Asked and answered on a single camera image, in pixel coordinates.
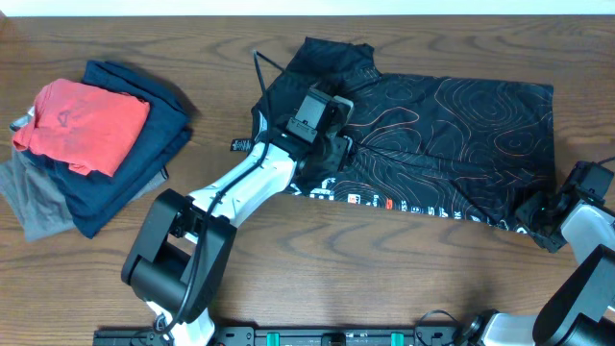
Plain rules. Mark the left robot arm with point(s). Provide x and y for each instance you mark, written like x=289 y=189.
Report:
x=180 y=254

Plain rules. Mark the black orange patterned jersey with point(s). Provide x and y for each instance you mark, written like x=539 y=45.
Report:
x=467 y=149

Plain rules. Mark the orange folded shirt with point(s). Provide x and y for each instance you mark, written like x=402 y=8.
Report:
x=87 y=127

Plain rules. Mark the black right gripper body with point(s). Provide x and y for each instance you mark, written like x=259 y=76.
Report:
x=541 y=228

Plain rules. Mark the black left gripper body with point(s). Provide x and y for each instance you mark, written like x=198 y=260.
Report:
x=329 y=156

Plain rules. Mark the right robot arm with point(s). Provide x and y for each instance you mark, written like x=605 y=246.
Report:
x=576 y=216

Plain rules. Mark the grey folded garment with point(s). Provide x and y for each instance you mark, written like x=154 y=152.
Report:
x=47 y=198

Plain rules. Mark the navy folded garment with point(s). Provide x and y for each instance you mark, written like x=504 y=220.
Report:
x=165 y=129

